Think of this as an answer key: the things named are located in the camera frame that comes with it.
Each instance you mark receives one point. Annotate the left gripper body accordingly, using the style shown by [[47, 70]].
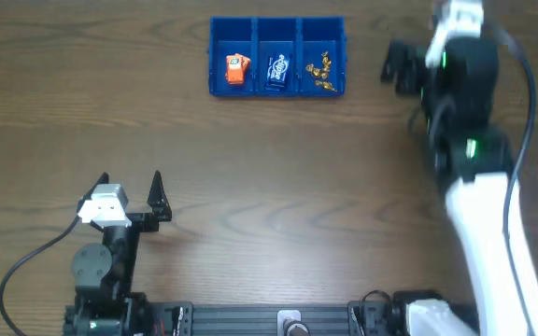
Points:
[[150, 221]]

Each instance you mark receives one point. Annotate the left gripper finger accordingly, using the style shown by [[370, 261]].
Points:
[[101, 179], [158, 200]]

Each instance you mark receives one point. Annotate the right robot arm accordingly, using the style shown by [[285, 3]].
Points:
[[479, 224]]

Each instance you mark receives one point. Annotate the blue tray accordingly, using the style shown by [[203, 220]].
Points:
[[276, 28]]

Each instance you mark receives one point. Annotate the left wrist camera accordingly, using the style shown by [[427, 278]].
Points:
[[104, 205]]

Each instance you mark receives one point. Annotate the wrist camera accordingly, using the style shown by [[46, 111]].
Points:
[[104, 205], [458, 18]]

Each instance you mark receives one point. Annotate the mounting rail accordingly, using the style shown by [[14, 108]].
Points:
[[241, 319]]

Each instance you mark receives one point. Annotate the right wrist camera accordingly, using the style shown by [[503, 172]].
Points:
[[458, 18]]

